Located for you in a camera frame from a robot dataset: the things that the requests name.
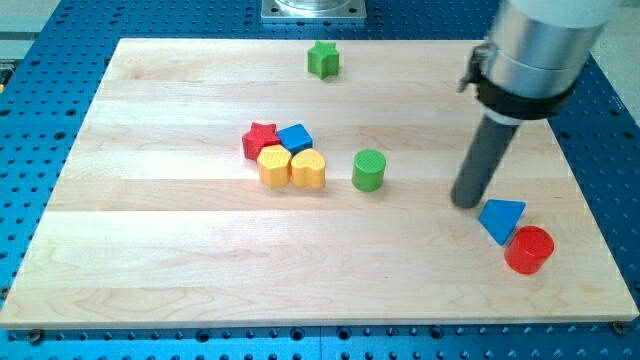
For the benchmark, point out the green cylinder block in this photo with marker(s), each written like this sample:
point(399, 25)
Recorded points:
point(368, 170)

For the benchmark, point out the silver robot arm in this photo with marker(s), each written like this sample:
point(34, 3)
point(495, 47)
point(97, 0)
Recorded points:
point(527, 66)

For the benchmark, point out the blue triangle block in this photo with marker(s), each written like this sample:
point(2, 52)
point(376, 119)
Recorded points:
point(500, 217)

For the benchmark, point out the yellow heart block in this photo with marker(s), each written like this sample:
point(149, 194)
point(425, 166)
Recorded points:
point(309, 169)

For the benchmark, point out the blue cube block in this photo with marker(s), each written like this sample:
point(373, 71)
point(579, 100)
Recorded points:
point(295, 138)

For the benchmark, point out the yellow pentagon block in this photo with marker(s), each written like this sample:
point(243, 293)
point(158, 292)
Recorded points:
point(274, 166)

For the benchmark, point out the red star block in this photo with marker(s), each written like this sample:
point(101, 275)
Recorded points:
point(258, 137)

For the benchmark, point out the wooden board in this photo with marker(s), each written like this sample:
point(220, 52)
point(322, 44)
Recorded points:
point(159, 220)

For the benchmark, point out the green star block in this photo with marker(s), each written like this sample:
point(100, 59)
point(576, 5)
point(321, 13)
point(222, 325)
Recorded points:
point(323, 59)

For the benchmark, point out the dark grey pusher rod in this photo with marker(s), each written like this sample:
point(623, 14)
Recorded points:
point(490, 142)

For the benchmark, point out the red cylinder block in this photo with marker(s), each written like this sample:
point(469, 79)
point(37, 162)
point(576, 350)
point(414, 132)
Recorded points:
point(529, 249)

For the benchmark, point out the blue perforated table plate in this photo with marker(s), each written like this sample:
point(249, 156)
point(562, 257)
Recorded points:
point(51, 90)

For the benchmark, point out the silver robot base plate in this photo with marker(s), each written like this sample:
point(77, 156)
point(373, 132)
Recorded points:
point(289, 10)

